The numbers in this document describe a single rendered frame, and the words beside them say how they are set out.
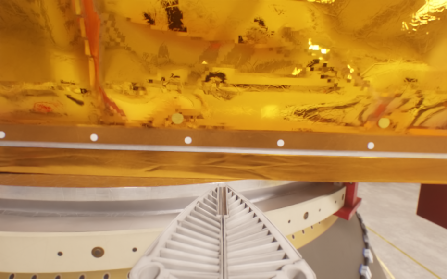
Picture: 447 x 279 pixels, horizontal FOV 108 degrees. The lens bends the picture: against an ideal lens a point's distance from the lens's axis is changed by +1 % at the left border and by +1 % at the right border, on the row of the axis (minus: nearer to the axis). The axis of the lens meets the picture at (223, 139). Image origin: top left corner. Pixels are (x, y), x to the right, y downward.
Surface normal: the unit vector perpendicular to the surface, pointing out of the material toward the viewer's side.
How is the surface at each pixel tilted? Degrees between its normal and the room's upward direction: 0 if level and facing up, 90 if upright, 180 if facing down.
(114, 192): 90
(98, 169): 90
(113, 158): 90
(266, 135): 92
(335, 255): 62
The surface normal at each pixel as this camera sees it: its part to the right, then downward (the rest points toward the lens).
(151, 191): 0.20, 0.11
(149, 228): 0.03, -0.99
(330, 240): 0.55, -0.38
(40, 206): -0.01, 0.10
